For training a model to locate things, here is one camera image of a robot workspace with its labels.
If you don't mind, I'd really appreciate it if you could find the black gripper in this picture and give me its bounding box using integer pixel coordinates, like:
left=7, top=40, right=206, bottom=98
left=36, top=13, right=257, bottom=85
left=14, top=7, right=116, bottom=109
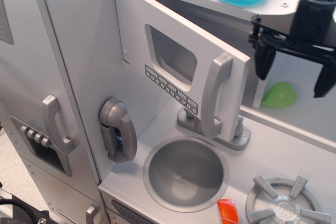
left=249, top=15, right=335, bottom=98

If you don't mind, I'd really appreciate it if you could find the grey microwave door handle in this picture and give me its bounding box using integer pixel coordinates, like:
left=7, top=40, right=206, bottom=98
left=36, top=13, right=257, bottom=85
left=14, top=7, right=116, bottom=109
left=200, top=54, right=233, bottom=139

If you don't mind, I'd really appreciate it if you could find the grey toy microwave door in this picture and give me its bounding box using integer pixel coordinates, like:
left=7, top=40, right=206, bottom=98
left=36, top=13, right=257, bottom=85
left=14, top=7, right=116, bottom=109
left=115, top=0, right=250, bottom=141

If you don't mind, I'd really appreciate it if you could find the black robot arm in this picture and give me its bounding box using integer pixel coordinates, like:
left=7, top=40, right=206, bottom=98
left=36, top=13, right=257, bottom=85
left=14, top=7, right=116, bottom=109
left=249, top=0, right=335, bottom=98

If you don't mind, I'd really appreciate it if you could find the green toy pear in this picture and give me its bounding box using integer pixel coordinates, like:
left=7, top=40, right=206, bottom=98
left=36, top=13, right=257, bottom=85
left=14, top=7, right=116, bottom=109
left=261, top=81, right=297, bottom=108

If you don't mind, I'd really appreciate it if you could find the grey toy faucet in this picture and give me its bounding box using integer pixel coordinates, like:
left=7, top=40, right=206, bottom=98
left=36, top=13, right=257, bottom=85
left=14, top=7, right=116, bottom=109
left=177, top=108, right=251, bottom=151

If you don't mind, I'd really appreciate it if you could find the grey toy stove burner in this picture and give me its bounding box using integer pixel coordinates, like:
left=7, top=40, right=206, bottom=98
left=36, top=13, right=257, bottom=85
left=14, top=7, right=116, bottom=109
left=245, top=174, right=331, bottom=223

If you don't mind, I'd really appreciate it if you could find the round grey sink basin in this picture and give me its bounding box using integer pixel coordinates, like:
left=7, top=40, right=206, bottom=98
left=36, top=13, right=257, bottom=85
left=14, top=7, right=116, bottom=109
left=143, top=136, right=229, bottom=212

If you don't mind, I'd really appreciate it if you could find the orange toy food piece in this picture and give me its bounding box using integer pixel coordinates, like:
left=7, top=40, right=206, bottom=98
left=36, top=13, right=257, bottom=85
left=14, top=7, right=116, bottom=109
left=217, top=199, right=239, bottom=224

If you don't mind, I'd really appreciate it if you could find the white toy fridge cabinet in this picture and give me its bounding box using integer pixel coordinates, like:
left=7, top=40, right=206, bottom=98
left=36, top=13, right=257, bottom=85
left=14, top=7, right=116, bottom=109
left=1, top=0, right=122, bottom=223

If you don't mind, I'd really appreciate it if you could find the grey ice dispenser panel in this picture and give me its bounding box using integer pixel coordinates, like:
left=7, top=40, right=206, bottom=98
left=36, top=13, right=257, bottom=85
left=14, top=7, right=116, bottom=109
left=11, top=116, right=72, bottom=177

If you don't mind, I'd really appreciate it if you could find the grey toy wall phone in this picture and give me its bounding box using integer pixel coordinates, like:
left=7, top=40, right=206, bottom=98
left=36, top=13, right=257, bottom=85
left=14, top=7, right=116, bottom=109
left=99, top=98, right=137, bottom=163

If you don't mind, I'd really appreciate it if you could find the grey lower fridge handle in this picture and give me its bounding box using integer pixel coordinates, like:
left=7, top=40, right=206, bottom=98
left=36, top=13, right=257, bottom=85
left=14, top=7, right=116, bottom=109
left=86, top=205, right=103, bottom=224

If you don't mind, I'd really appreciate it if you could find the grey fridge door handle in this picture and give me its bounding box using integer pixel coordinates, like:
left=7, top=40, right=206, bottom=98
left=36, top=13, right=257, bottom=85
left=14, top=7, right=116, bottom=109
left=42, top=94, right=75, bottom=155

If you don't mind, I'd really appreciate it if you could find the black cable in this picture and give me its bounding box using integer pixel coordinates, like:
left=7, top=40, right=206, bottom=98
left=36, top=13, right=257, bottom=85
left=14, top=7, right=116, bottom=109
left=0, top=197, right=50, bottom=224

